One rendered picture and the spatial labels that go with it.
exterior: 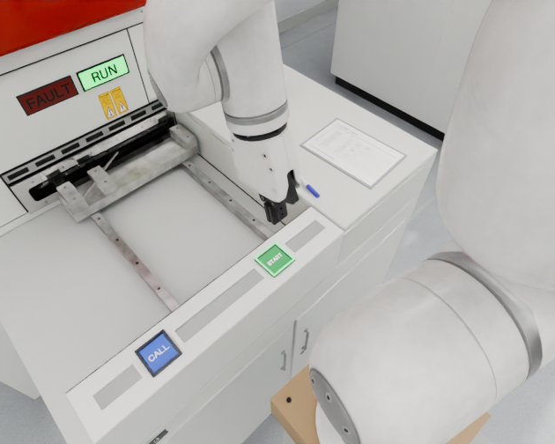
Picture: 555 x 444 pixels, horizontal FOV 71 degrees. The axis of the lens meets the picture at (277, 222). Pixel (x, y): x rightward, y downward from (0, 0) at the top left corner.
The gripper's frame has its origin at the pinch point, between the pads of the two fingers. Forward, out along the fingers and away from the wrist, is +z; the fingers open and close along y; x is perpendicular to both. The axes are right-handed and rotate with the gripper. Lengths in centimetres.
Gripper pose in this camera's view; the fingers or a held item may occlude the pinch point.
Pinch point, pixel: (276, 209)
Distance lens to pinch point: 62.5
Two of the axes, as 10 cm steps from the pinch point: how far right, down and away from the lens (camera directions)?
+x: 7.2, -5.4, 4.3
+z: 1.4, 7.2, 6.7
